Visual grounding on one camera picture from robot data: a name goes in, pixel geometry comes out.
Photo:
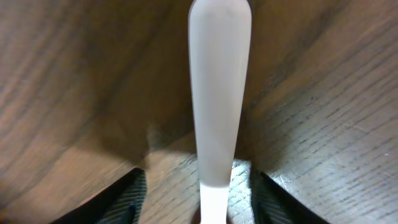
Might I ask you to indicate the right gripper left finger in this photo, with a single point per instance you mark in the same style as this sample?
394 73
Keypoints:
120 203

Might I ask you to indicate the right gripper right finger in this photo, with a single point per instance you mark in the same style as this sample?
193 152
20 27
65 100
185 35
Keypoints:
271 204

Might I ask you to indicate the pink-white plastic fork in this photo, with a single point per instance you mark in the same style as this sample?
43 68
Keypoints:
219 37

